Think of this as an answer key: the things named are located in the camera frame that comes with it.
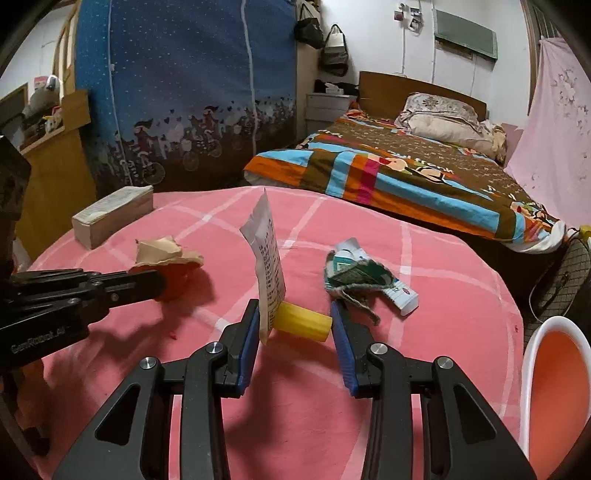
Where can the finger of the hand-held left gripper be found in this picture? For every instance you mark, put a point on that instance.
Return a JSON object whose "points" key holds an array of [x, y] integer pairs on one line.
{"points": [[134, 288], [55, 278]]}

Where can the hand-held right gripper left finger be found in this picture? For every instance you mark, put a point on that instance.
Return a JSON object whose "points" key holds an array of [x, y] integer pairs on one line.
{"points": [[249, 332]]}

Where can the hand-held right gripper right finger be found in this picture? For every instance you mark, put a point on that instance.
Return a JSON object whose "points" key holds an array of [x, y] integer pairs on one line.
{"points": [[344, 350]]}

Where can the torn brown paper wrapper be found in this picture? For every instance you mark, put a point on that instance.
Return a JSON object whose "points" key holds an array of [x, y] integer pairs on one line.
{"points": [[161, 251]]}

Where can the yellow plastic cylinder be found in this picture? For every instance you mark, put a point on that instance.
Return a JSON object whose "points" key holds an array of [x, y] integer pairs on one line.
{"points": [[304, 323]]}

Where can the white paper receipt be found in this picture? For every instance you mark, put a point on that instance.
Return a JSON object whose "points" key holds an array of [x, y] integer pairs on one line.
{"points": [[270, 258]]}

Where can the green white carton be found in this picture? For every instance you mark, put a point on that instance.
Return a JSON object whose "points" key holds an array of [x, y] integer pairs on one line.
{"points": [[355, 272]]}

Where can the orange bucket with white rim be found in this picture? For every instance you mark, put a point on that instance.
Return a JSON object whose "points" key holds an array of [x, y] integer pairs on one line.
{"points": [[558, 392]]}

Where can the bed with colourful blanket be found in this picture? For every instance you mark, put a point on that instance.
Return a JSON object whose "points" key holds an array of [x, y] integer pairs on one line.
{"points": [[415, 184]]}

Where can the grey plush toy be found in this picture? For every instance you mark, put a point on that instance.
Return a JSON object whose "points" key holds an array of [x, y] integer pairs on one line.
{"points": [[44, 94]]}

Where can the blue dotted fabric wardrobe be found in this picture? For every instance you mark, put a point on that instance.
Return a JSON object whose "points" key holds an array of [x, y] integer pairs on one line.
{"points": [[184, 69]]}

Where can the white nightstand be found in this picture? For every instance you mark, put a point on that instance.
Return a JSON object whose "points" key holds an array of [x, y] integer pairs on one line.
{"points": [[325, 108]]}

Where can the brown patterned bag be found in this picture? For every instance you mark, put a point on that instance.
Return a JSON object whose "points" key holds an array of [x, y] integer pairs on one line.
{"points": [[572, 277]]}

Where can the cream pillow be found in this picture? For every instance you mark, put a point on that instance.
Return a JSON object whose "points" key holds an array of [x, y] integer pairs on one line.
{"points": [[452, 129]]}

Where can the tissue box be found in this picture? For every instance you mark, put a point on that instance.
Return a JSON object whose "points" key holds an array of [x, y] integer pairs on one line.
{"points": [[333, 88]]}

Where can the yellow folded quilt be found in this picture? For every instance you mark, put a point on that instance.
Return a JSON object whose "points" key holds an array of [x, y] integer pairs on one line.
{"points": [[496, 141]]}

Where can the wooden bed headboard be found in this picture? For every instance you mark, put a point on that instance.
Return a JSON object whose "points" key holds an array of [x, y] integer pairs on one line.
{"points": [[383, 90]]}

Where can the black cloth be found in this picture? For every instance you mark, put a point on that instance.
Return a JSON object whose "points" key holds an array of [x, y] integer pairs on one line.
{"points": [[348, 86]]}

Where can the yellow power strip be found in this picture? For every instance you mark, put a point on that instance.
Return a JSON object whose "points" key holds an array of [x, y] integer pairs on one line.
{"points": [[585, 232]]}

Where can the black hanging bags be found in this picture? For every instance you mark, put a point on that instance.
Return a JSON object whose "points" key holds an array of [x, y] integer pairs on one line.
{"points": [[334, 55]]}

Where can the pink hanging sheet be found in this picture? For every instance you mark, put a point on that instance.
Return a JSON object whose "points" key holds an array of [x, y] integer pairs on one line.
{"points": [[554, 138]]}

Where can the black handbag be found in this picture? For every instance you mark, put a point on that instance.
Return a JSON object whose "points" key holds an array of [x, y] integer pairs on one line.
{"points": [[309, 30]]}

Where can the television with green cover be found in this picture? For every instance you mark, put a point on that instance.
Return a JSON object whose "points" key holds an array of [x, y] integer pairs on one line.
{"points": [[466, 32]]}

